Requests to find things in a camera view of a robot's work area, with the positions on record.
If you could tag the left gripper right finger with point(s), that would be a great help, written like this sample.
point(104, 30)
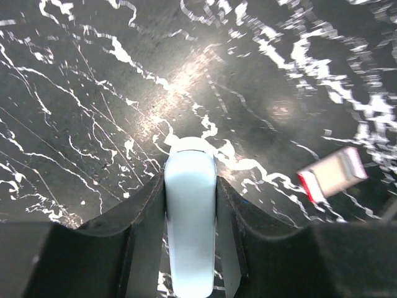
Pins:
point(264, 257)

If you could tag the open staple box tray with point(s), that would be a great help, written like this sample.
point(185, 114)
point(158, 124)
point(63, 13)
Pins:
point(332, 174)

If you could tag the light blue stapler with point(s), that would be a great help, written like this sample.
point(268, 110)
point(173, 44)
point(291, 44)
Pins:
point(190, 185)

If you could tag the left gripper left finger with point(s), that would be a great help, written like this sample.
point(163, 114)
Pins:
point(116, 254)

